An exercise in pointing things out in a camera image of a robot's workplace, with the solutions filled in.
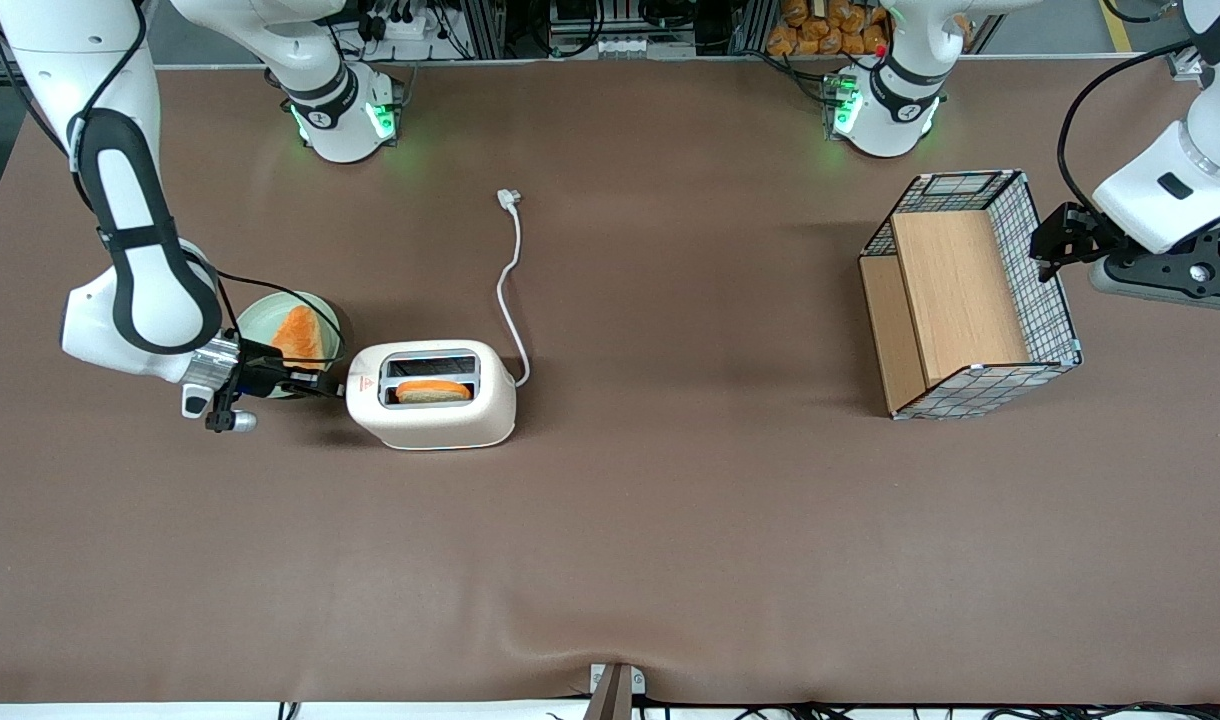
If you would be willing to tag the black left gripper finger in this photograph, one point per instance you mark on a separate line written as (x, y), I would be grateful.
(1048, 250)
(1078, 220)

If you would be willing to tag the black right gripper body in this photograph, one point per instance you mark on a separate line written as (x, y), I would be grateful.
(262, 371)

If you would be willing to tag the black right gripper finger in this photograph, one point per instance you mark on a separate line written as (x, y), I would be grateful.
(315, 392)
(312, 377)

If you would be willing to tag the white two-slot toaster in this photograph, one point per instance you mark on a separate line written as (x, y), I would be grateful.
(440, 425)

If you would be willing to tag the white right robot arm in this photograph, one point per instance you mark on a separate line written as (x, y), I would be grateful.
(140, 280)

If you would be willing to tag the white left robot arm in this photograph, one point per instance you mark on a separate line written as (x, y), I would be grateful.
(890, 105)

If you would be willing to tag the orange triangular toast slice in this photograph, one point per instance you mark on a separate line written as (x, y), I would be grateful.
(300, 338)

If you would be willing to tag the pale green round plate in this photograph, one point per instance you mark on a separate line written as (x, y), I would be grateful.
(258, 320)

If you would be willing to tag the bread slice with orange crust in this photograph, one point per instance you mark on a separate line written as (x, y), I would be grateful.
(435, 391)

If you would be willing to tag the bag of orange bread rolls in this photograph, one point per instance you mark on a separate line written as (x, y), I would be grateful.
(820, 35)

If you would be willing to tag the white power strip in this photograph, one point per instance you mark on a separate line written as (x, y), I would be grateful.
(400, 25)

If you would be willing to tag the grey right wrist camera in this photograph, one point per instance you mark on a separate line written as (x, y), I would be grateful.
(238, 421)

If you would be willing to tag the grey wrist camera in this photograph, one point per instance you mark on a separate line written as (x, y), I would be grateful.
(1170, 287)
(238, 421)

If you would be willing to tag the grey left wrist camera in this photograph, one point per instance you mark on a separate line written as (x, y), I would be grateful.
(1170, 287)

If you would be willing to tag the grey metal table bracket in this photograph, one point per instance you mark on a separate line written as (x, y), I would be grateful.
(615, 695)

